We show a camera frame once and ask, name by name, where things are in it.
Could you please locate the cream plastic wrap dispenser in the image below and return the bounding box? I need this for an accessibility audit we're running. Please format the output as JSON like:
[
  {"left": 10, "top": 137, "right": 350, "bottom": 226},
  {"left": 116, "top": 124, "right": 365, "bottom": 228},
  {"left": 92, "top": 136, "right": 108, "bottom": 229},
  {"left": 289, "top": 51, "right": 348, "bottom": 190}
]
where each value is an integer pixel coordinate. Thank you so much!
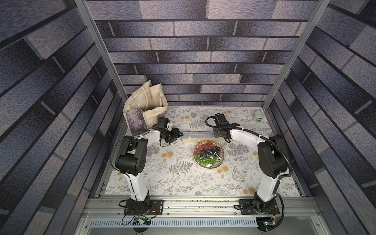
[{"left": 180, "top": 131, "right": 226, "bottom": 145}]

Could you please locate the patterned plate with rim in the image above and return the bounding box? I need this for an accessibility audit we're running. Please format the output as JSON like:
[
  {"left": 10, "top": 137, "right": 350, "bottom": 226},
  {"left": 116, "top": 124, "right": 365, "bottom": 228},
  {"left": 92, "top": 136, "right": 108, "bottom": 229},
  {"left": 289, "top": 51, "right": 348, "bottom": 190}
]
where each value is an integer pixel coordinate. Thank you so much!
[{"left": 193, "top": 139, "right": 225, "bottom": 169}]

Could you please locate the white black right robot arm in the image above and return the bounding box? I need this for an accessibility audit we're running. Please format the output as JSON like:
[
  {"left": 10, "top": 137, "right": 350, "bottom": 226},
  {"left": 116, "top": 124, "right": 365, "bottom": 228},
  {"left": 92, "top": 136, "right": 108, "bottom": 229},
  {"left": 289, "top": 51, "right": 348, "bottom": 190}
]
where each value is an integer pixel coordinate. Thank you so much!
[{"left": 205, "top": 114, "right": 293, "bottom": 204}]

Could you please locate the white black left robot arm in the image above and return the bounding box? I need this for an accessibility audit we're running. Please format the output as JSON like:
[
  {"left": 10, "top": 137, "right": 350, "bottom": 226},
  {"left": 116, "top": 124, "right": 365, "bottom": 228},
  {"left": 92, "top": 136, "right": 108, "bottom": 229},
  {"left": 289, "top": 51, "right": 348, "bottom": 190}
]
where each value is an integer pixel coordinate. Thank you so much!
[{"left": 115, "top": 117, "right": 184, "bottom": 202}]

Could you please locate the black grape bunch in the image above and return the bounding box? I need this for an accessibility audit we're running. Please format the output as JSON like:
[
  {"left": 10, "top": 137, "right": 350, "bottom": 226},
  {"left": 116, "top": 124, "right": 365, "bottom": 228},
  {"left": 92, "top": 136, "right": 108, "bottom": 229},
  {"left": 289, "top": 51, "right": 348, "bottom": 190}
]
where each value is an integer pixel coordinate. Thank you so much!
[{"left": 199, "top": 146, "right": 222, "bottom": 158}]

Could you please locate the red grape bunch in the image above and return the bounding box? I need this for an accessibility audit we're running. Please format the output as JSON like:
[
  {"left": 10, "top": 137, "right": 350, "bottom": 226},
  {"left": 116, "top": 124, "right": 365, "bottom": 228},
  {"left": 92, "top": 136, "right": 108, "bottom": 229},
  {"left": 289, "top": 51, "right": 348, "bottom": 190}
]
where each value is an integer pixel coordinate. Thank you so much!
[{"left": 194, "top": 140, "right": 214, "bottom": 154}]

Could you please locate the green grape bunch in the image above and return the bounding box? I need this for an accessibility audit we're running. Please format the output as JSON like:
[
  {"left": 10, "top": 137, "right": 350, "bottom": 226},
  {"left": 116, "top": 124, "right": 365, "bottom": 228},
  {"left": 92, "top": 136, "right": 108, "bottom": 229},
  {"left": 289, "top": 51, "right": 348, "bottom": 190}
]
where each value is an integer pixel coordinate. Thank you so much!
[{"left": 195, "top": 155, "right": 217, "bottom": 168}]

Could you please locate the beige canvas tote bag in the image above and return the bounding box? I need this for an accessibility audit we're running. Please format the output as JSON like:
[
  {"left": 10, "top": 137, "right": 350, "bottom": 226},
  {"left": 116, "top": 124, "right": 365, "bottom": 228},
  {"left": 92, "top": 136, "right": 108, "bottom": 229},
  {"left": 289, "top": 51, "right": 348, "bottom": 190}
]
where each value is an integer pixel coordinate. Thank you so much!
[{"left": 123, "top": 81, "right": 168, "bottom": 136}]

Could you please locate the white green small can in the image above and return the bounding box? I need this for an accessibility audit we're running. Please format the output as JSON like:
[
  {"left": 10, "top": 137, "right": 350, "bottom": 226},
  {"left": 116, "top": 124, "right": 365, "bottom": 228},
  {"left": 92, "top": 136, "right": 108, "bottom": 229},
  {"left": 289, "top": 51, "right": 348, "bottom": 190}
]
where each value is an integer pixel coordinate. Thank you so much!
[{"left": 253, "top": 111, "right": 265, "bottom": 123}]

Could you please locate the right electronics board green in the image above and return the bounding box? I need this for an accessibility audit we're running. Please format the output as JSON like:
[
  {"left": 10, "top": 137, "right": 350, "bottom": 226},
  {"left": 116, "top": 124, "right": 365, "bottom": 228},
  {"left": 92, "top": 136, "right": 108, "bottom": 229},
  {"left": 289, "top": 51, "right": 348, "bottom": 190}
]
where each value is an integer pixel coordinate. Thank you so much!
[{"left": 256, "top": 216, "right": 277, "bottom": 232}]

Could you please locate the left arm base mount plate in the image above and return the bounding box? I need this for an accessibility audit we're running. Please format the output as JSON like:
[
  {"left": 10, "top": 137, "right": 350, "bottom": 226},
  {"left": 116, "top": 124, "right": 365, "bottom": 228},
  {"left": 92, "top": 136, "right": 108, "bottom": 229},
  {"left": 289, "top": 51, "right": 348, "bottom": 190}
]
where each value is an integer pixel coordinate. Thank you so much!
[{"left": 119, "top": 199, "right": 165, "bottom": 216}]

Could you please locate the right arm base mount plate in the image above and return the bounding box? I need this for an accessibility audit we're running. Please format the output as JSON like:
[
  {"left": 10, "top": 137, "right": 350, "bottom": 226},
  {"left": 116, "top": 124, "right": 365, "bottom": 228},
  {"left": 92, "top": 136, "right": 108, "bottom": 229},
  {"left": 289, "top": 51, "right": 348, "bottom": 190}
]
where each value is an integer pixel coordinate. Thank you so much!
[{"left": 234, "top": 199, "right": 280, "bottom": 215}]

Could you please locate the black corrugated cable conduit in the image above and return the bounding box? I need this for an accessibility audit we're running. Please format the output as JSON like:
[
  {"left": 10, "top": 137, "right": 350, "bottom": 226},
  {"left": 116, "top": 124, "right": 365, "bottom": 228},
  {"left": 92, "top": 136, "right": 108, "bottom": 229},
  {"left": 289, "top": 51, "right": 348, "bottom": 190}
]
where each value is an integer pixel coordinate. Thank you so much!
[{"left": 205, "top": 115, "right": 293, "bottom": 180}]

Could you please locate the left electronics board with wires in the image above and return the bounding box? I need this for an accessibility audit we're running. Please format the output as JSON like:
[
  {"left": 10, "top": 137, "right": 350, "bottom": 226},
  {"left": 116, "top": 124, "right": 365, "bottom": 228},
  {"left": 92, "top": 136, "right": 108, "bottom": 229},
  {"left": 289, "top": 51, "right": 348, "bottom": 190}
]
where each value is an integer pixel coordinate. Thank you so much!
[{"left": 121, "top": 214, "right": 156, "bottom": 226}]

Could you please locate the aluminium front rail frame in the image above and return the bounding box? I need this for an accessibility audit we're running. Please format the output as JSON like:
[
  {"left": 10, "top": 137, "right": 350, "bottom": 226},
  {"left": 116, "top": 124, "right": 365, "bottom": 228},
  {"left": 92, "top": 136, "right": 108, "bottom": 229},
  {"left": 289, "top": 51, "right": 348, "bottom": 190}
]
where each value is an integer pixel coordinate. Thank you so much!
[{"left": 76, "top": 195, "right": 330, "bottom": 235}]

